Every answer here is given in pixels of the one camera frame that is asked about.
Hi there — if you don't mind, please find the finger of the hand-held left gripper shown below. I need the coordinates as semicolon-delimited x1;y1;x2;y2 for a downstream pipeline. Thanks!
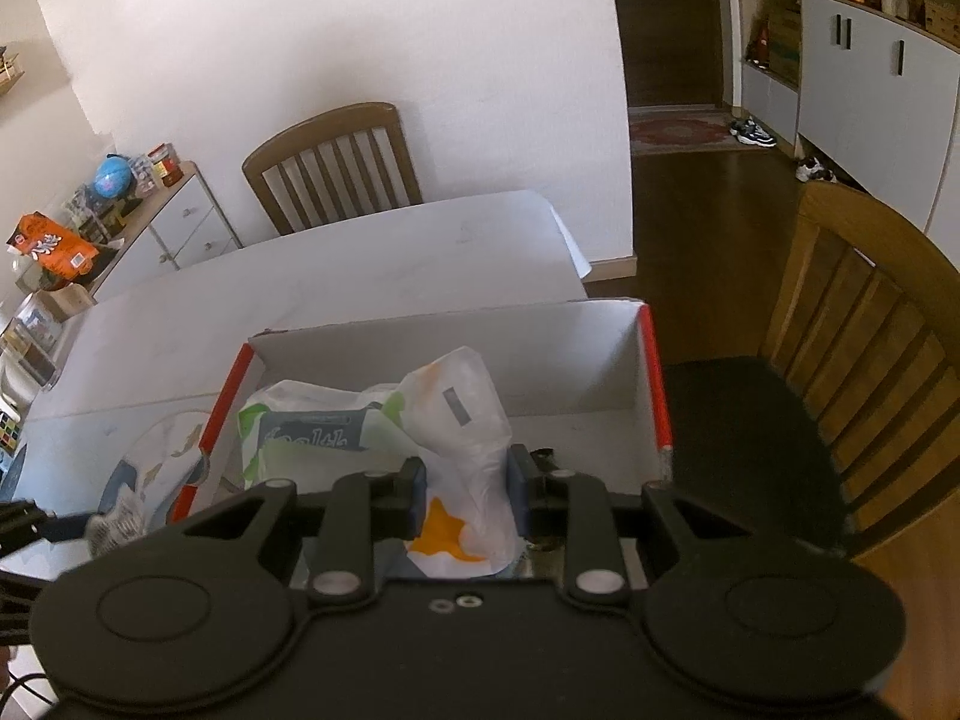
0;568;55;607
0;499;96;552

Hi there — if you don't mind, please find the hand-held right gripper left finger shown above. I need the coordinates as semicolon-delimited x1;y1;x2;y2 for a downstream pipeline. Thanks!
184;457;428;605

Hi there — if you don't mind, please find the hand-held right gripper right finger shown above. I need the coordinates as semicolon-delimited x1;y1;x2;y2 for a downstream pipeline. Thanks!
506;444;755;605

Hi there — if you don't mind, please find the tissue pack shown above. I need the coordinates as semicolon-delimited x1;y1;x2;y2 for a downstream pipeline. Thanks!
238;346;526;578

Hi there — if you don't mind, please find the red cardboard box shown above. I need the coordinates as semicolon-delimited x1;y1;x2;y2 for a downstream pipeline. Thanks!
169;298;674;587

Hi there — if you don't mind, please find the white marble desktop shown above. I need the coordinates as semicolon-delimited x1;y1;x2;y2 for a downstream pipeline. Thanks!
0;191;593;616

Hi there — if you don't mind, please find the orange snack bag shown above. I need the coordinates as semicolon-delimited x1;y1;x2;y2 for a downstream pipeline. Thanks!
6;214;101;280

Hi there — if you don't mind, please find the white sideboard cabinet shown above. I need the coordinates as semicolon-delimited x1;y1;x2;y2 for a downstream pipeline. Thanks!
88;161;243;295

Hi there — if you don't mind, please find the blue globe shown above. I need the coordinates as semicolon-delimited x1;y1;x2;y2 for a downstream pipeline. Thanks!
96;154;135;200

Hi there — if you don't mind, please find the wooden slat-back chair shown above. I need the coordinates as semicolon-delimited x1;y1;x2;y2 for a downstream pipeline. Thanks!
241;101;422;236

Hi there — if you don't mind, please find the wooden chair with dark seat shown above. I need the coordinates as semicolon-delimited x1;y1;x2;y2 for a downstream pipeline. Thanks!
664;180;960;560

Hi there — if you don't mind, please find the patterned doormat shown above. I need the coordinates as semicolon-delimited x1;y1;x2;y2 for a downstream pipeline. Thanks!
628;109;758;155

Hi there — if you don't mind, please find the pair of dark sneakers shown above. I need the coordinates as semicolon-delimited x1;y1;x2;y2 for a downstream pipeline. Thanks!
729;118;778;149

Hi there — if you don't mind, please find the dark wooden door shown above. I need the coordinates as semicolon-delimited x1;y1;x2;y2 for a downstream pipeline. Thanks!
606;0;740;110

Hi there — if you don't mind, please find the black cable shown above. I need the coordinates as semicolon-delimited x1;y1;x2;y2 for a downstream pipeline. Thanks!
0;671;55;707

